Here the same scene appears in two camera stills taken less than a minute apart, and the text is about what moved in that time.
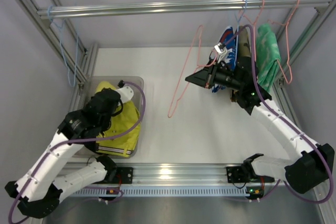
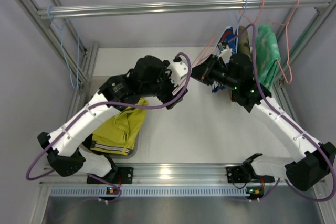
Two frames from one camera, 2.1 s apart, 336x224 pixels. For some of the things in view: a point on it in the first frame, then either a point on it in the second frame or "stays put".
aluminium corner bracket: [281, 82] stays put
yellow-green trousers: [125, 145] stays put
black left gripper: [97, 123] -> [172, 98]
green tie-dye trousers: [268, 55] stays put
